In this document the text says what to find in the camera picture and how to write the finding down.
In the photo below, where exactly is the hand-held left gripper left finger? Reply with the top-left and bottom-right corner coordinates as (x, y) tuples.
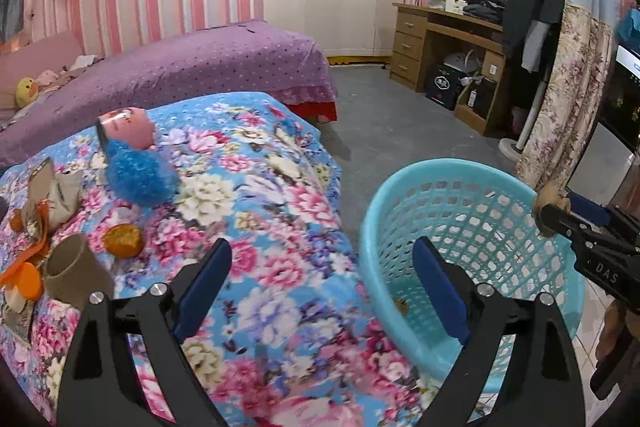
(56, 237), (234, 427)

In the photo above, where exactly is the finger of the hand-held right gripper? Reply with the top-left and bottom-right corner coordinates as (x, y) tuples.
(537, 203), (608, 254)
(567, 193), (621, 229)

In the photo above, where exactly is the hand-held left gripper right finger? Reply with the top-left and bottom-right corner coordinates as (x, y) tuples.
(411, 236), (587, 427)

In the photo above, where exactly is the tan scrap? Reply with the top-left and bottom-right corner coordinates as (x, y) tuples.
(533, 183), (572, 236)

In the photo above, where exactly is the light blue plastic basket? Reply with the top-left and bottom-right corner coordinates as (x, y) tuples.
(359, 158), (587, 395)

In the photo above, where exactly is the person's right hand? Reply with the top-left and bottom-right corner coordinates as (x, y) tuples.
(596, 301), (629, 359)

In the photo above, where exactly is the white standing fan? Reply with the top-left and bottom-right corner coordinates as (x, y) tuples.
(498, 27), (557, 168)

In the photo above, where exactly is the small orange-brown ball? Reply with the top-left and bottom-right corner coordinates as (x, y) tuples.
(102, 223), (146, 261)

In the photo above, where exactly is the floral blanket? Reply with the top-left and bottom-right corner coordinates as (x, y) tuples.
(0, 91), (501, 427)

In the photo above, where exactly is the black television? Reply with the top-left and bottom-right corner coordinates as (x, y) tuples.
(597, 44), (640, 154)

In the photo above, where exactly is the floral beige curtain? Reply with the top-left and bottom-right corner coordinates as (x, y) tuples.
(515, 3), (614, 196)

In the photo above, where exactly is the blue fluffy pom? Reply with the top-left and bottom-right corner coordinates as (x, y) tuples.
(106, 139), (181, 208)

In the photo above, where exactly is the grey cardboard tube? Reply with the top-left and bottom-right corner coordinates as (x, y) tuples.
(45, 233), (115, 314)

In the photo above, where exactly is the tan cloth bag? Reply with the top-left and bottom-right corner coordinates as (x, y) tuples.
(51, 168), (87, 229)

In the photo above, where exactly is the orange plastic strip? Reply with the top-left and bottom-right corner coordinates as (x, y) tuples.
(0, 201), (52, 289)

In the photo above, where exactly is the black printed bag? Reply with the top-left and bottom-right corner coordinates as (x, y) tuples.
(425, 64), (469, 110)

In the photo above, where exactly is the purple dotted bed cover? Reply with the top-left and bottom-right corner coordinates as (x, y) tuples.
(0, 19), (339, 170)

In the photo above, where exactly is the stack of dark clothes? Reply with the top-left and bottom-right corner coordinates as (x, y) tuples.
(462, 0), (511, 26)

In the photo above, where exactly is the wooden desk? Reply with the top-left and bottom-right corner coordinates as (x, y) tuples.
(389, 2), (512, 137)

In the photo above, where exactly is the white box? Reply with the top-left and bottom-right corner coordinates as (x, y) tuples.
(427, 0), (474, 14)

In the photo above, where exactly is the pink plush toy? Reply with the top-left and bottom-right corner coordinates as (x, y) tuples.
(35, 69), (67, 91)

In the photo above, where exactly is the yellow duck plush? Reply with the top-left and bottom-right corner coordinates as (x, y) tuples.
(14, 77), (40, 106)

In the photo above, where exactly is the pink headboard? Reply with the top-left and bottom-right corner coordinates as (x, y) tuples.
(0, 30), (87, 112)

